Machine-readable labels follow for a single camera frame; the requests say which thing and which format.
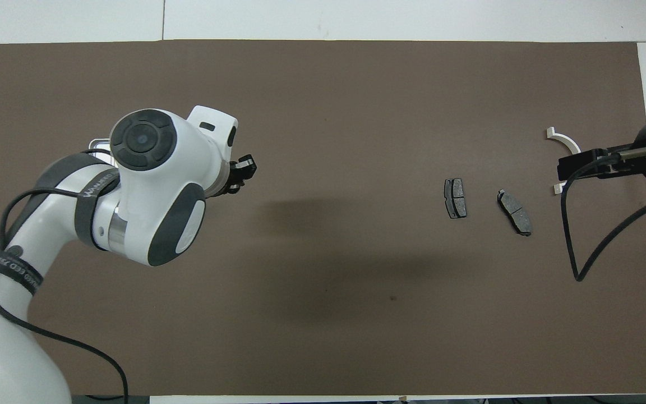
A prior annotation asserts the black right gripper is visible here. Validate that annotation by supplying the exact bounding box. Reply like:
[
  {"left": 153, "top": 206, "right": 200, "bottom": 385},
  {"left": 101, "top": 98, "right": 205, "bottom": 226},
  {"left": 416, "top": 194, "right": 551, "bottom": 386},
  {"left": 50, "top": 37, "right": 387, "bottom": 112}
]
[{"left": 557, "top": 144, "right": 646, "bottom": 182}]

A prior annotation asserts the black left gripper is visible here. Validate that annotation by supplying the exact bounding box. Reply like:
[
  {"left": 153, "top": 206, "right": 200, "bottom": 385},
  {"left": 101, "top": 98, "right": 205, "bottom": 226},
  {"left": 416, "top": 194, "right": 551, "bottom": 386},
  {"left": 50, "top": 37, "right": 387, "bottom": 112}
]
[{"left": 205, "top": 158, "right": 248, "bottom": 198}]

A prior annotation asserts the silver metal tray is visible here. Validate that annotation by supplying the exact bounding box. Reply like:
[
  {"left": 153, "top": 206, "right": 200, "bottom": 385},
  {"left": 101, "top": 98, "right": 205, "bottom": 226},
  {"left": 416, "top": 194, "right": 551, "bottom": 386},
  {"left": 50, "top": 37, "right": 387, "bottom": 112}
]
[{"left": 88, "top": 138, "right": 116, "bottom": 163}]

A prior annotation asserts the long dark grey brake pad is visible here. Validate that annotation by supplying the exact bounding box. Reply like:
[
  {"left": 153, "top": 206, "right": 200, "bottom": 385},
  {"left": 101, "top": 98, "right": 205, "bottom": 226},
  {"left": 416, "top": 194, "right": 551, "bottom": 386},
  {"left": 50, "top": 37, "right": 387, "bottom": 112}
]
[{"left": 496, "top": 189, "right": 533, "bottom": 237}]

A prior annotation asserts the small dark grey brake pad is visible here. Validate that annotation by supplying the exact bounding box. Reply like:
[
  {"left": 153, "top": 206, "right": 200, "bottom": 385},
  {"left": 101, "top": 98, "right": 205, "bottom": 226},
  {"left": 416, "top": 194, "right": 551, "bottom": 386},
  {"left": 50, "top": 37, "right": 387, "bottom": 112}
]
[{"left": 444, "top": 178, "right": 468, "bottom": 219}]

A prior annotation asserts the brown table mat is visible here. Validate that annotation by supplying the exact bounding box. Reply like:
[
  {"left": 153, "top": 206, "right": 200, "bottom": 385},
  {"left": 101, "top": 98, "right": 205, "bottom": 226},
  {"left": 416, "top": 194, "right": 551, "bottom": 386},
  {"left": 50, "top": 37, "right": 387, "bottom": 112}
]
[{"left": 0, "top": 39, "right": 646, "bottom": 398}]

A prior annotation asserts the white semicircular plastic bracket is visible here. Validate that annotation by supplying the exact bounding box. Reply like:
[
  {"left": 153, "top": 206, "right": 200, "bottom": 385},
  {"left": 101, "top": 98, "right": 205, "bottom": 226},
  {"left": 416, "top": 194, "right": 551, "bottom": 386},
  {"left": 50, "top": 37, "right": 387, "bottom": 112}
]
[{"left": 546, "top": 127, "right": 583, "bottom": 196}]

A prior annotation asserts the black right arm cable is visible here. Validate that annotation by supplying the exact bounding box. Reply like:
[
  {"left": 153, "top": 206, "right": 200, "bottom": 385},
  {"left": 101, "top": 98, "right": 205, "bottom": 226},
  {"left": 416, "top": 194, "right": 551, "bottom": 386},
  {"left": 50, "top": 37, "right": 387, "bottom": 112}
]
[{"left": 561, "top": 145, "right": 646, "bottom": 282}]

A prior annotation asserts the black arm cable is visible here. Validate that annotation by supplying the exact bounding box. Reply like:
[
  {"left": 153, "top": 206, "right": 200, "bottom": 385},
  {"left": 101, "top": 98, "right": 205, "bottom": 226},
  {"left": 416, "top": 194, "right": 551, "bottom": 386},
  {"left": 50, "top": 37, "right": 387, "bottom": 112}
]
[
  {"left": 0, "top": 147, "right": 130, "bottom": 404},
  {"left": 561, "top": 145, "right": 646, "bottom": 282}
]

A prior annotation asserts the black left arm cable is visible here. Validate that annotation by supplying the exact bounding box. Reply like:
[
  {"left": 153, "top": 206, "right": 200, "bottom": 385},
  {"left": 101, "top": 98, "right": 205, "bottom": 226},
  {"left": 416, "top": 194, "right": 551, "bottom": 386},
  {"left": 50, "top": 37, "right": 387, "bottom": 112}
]
[{"left": 0, "top": 147, "right": 130, "bottom": 404}]

